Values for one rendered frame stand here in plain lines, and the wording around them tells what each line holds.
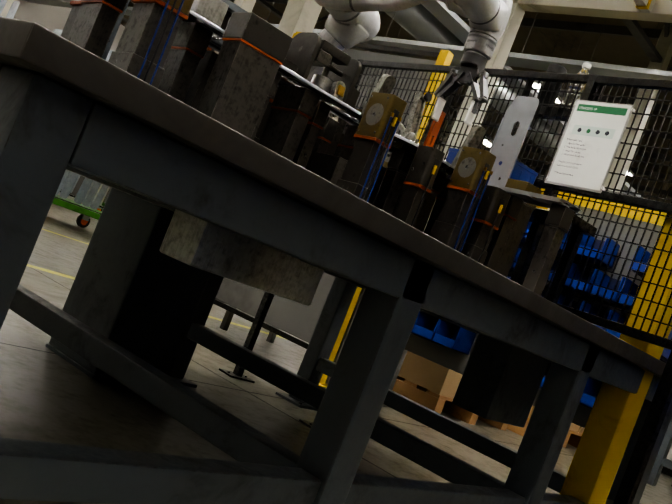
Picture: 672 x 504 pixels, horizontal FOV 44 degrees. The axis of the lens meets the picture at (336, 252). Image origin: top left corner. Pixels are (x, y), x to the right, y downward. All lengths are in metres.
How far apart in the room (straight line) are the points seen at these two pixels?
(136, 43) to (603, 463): 1.77
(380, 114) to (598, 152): 1.02
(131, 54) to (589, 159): 1.69
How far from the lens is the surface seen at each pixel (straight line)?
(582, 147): 2.91
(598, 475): 2.63
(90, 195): 10.48
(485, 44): 2.55
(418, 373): 5.33
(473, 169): 2.28
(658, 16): 6.84
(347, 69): 2.48
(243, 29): 1.82
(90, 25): 1.84
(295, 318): 4.85
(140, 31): 1.69
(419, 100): 2.64
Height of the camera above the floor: 0.57
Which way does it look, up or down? 2 degrees up
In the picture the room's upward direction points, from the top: 22 degrees clockwise
